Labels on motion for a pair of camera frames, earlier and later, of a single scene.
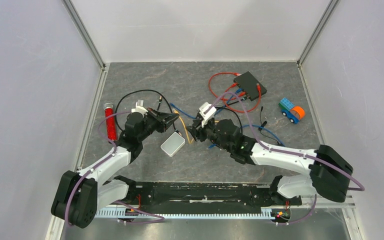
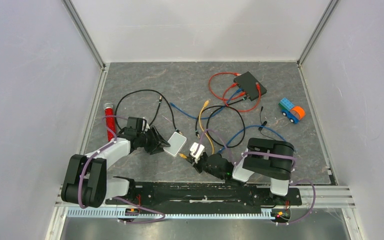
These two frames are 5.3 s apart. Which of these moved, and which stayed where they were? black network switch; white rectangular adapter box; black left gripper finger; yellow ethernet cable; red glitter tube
Moved: black left gripper finger; yellow ethernet cable
Stayed: black network switch; red glitter tube; white rectangular adapter box
